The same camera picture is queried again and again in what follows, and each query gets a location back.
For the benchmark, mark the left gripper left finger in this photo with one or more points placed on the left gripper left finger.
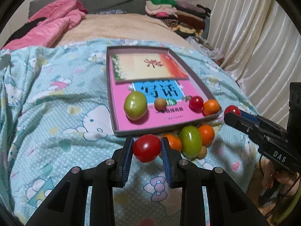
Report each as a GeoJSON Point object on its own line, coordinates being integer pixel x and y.
{"type": "Point", "coordinates": [66, 204]}

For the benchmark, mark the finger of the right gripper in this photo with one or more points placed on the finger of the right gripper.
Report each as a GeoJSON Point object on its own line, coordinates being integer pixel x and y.
{"type": "Point", "coordinates": [259, 136]}
{"type": "Point", "coordinates": [262, 122]}

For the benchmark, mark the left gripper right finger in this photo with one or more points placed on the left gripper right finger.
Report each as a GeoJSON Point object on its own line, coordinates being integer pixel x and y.
{"type": "Point", "coordinates": [228, 204]}

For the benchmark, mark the cherry tomato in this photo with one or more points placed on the cherry tomato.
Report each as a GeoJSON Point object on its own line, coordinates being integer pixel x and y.
{"type": "Point", "coordinates": [146, 148]}
{"type": "Point", "coordinates": [232, 109]}
{"type": "Point", "coordinates": [196, 103]}

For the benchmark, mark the orange tangerine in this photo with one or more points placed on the orange tangerine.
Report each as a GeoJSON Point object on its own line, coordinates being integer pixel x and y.
{"type": "Point", "coordinates": [207, 134]}
{"type": "Point", "coordinates": [211, 107]}
{"type": "Point", "coordinates": [174, 141]}

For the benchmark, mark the brown longan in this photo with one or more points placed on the brown longan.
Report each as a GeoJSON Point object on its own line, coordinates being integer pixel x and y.
{"type": "Point", "coordinates": [202, 154]}
{"type": "Point", "coordinates": [160, 104]}

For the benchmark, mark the green mango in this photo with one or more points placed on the green mango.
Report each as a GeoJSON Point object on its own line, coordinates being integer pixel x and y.
{"type": "Point", "coordinates": [190, 138]}
{"type": "Point", "coordinates": [135, 105]}

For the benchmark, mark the cream curtain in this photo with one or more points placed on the cream curtain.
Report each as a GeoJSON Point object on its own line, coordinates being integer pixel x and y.
{"type": "Point", "coordinates": [261, 48]}

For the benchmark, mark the white crumpled cloth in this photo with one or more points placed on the white crumpled cloth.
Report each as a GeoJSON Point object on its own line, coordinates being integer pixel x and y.
{"type": "Point", "coordinates": [201, 45]}

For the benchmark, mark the blue hello kitty quilt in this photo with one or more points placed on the blue hello kitty quilt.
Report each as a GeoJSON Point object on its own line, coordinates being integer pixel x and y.
{"type": "Point", "coordinates": [55, 115]}

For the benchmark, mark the pink workbook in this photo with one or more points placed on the pink workbook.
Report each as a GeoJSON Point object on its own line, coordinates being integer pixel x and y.
{"type": "Point", "coordinates": [167, 104]}

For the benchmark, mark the pile of folded clothes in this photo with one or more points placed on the pile of folded clothes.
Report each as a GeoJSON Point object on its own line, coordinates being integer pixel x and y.
{"type": "Point", "coordinates": [184, 18]}

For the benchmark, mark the orange cream book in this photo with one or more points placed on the orange cream book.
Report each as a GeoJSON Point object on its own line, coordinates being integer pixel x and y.
{"type": "Point", "coordinates": [138, 67]}

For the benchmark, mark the beige bed blanket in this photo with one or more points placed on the beige bed blanket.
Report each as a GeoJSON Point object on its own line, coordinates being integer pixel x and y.
{"type": "Point", "coordinates": [121, 26]}

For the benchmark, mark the black garment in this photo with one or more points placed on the black garment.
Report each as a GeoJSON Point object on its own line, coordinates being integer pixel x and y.
{"type": "Point", "coordinates": [24, 29]}

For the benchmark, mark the pink quilt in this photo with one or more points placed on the pink quilt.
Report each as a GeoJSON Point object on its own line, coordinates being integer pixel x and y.
{"type": "Point", "coordinates": [61, 16]}

